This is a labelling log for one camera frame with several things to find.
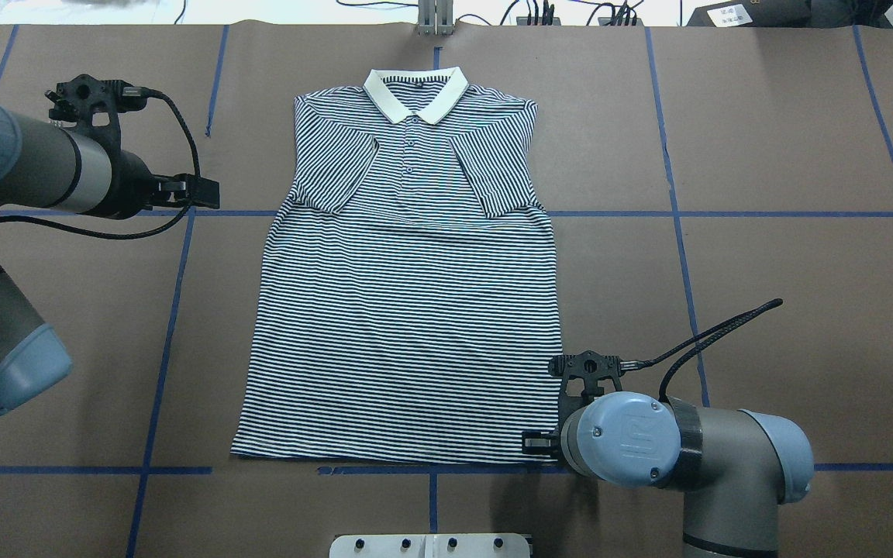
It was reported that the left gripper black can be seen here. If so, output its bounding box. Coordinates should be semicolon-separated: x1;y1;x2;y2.
116;152;221;219

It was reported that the striped polo shirt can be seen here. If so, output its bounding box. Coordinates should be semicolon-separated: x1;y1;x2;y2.
229;67;561;467

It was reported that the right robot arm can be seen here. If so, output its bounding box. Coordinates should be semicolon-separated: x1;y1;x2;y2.
521;391;815;557

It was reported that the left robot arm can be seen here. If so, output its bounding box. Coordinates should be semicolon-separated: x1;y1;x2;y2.
0;77;220;416

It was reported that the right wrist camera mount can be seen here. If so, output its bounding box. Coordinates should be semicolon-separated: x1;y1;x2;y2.
548;350;625;427

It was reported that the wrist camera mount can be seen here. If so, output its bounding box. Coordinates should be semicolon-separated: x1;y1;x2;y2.
548;350;625;427
45;74;147;150

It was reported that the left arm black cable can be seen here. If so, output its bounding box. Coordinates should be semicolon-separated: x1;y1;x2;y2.
0;87;203;241

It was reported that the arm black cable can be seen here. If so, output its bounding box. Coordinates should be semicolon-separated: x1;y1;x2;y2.
620;298;784;404
0;87;203;241

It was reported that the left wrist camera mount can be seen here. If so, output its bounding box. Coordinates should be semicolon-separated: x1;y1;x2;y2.
45;74;147;150

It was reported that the white pedestal column base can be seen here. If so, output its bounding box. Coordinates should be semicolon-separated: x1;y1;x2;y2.
329;532;534;557

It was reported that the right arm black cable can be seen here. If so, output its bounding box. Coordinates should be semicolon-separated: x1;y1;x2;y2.
620;298;784;404

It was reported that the aluminium frame post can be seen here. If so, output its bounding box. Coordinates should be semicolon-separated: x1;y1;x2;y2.
415;0;456;36

